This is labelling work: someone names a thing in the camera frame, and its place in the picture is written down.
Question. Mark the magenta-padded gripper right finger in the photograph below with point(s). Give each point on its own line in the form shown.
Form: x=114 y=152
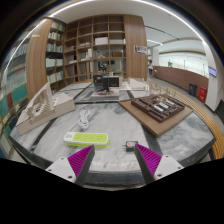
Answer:
x=160 y=166

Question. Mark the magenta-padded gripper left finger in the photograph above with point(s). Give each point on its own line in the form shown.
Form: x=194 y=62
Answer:
x=66 y=168

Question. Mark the small black charger block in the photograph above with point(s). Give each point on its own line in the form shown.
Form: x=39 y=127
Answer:
x=132 y=145

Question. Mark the lime green power strip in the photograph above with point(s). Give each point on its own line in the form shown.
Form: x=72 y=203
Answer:
x=86 y=138

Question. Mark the dark model on wooden board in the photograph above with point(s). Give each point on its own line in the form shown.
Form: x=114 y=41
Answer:
x=156 y=111

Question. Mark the white architectural model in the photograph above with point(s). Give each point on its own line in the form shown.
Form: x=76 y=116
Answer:
x=60 y=106

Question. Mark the curved wooden slat bench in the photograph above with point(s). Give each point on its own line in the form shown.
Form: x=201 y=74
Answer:
x=213 y=133

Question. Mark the small white building model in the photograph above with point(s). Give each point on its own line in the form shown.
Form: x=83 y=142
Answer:
x=137 y=84

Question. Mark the black building model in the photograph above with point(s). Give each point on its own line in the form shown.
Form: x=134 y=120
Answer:
x=105 y=85

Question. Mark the glass-fronted bookcase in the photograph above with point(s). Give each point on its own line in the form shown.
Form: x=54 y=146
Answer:
x=13 y=93

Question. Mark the person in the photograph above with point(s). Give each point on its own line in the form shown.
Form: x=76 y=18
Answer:
x=150 y=68

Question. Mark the wooden shelf unit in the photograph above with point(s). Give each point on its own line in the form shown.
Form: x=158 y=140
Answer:
x=90 y=50

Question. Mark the curved ceiling light strip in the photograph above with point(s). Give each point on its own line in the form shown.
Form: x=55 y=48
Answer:
x=173 y=15

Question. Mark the blue wall screen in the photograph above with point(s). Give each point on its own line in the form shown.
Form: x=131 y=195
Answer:
x=212 y=71

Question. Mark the wall poster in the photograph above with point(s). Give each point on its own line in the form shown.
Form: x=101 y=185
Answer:
x=140 y=49

